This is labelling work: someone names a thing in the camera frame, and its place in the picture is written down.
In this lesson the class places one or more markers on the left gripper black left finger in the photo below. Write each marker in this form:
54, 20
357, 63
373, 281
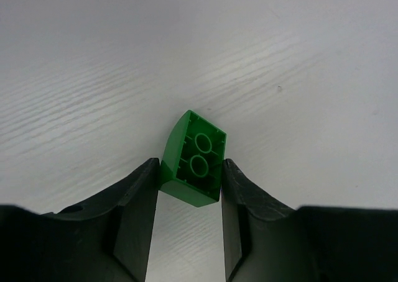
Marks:
105, 237

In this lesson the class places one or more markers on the green sloped lego brick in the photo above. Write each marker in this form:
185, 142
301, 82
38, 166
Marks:
191, 165

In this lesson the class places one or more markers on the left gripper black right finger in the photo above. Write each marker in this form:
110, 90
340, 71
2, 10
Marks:
266, 240

